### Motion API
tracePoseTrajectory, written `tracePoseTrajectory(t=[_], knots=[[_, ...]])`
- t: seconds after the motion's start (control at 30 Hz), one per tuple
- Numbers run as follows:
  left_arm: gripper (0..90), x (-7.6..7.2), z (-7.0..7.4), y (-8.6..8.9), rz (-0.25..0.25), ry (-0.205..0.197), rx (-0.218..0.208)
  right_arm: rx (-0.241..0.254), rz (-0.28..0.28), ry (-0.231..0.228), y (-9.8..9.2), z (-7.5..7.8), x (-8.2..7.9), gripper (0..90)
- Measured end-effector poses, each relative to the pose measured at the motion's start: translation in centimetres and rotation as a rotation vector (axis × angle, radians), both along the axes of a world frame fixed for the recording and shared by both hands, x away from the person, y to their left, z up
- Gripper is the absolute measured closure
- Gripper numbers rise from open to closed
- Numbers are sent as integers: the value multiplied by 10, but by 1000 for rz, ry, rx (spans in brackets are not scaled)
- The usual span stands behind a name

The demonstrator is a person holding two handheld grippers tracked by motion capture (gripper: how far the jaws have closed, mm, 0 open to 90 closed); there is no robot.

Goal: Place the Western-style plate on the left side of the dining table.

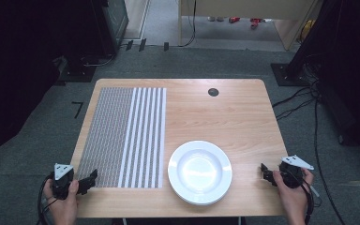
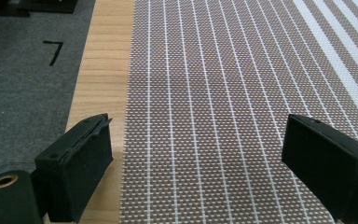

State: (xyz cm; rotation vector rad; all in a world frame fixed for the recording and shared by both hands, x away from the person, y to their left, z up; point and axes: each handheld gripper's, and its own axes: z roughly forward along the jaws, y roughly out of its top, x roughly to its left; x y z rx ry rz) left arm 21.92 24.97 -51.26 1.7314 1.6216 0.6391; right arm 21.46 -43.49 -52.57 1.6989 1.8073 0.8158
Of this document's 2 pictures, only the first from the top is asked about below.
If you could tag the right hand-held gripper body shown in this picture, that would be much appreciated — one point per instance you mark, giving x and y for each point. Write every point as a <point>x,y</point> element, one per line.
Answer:
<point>291,176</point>

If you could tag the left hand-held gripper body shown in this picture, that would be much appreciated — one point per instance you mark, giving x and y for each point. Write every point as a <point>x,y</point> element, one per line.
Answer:
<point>62,182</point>

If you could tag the person's right hand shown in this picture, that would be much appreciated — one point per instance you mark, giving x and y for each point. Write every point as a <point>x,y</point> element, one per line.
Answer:
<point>293,203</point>

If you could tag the person's left hand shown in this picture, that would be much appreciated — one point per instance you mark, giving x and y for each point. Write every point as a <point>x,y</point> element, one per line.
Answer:
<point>63,210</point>

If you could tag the grey woven white-striped placemat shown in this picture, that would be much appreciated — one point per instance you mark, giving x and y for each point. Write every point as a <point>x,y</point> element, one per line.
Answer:
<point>112,137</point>

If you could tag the white round plate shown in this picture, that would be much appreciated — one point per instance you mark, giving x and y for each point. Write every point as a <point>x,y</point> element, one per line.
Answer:
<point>200,172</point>

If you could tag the black corner floor tape mark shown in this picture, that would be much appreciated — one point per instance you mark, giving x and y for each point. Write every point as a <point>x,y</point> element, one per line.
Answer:
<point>79,109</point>

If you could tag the round black table grommet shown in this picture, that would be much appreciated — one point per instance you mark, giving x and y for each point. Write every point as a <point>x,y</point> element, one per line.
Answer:
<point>213,92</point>

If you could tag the black slanted stand with base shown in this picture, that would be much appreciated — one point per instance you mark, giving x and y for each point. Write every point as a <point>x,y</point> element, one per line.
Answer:
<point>290,75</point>

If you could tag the black equipment stand with base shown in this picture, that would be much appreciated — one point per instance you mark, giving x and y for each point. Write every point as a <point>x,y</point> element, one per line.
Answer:
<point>78,67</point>

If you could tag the dark curtain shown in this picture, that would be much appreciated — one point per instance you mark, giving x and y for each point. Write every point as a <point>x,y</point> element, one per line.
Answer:
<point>12,78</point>

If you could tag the yellow object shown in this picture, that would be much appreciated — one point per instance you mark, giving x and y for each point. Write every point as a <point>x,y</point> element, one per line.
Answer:
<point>307,29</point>

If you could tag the small red tool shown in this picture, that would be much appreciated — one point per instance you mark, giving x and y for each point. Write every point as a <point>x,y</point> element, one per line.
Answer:
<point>234,19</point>

